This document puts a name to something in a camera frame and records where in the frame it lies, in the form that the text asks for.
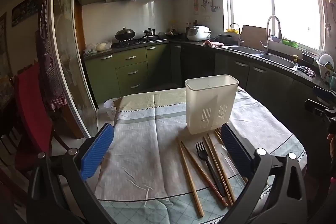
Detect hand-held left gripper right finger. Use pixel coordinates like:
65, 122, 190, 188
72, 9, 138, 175
220, 123, 315, 224

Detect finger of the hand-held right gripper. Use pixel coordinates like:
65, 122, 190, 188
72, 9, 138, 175
304, 86, 336, 116

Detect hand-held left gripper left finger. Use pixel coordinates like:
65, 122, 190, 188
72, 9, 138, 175
26, 123, 116, 224

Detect clear plastic spoon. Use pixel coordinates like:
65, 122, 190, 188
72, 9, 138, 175
214, 143, 238, 188

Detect black plastic fork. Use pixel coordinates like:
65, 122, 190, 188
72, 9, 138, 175
195, 141, 227, 198

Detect white plastic utensil holder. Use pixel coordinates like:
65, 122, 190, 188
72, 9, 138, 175
185, 74, 239, 135

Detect person's right hand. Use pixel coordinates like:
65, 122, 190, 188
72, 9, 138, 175
327, 133, 336, 157

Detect crumpled dish rag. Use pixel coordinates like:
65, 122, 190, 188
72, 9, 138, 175
299, 65, 317, 78

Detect dish rack with dishes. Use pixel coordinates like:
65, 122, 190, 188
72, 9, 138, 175
315, 51, 336, 88

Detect white plastic bucket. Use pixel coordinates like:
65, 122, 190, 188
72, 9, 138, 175
103, 98, 119, 123

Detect pale patterned tablecloth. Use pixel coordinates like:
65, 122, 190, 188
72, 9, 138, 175
94, 86, 308, 224

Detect dark base cabinets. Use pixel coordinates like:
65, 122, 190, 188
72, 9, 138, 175
181, 43, 336, 180

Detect dark countertop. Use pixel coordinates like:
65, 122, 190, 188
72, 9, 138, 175
83, 38, 332, 86

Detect green plastic basket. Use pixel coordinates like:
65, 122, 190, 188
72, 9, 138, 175
282, 39, 299, 48

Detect red covered chair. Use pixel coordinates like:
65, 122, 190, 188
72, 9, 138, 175
10, 63, 69, 174

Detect stainless double sink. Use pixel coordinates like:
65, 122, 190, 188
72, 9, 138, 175
220, 45, 300, 72

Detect green base cabinets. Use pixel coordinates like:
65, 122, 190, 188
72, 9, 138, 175
84, 43, 183, 107

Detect tall steel faucet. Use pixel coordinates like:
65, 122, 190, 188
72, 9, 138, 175
260, 15, 283, 54

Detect wooden cutting board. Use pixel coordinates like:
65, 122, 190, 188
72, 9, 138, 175
241, 25, 269, 49

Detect small steel faucet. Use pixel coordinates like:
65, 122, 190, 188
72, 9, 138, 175
230, 23, 244, 47

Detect window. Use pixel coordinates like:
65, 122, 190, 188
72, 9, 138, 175
223, 0, 329, 54

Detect white plastic bag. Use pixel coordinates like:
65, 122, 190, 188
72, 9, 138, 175
84, 40, 112, 55

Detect checkered hanging apron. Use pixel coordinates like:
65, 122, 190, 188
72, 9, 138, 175
35, 0, 68, 110

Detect sliding glass door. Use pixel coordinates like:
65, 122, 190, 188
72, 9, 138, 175
49, 0, 99, 139

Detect gas stove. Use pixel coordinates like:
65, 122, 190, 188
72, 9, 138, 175
115, 35, 161, 47

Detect black wok with lid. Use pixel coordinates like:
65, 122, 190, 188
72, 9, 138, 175
115, 27, 136, 41

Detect white rice cooker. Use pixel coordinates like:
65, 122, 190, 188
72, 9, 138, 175
187, 26, 211, 41

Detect group of condiment bottles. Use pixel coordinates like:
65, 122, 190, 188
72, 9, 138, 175
185, 20, 199, 33

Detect wall hooks with utensils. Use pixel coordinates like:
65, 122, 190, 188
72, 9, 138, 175
193, 0, 221, 15

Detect dark wall picture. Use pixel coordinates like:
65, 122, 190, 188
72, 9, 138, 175
12, 0, 39, 28

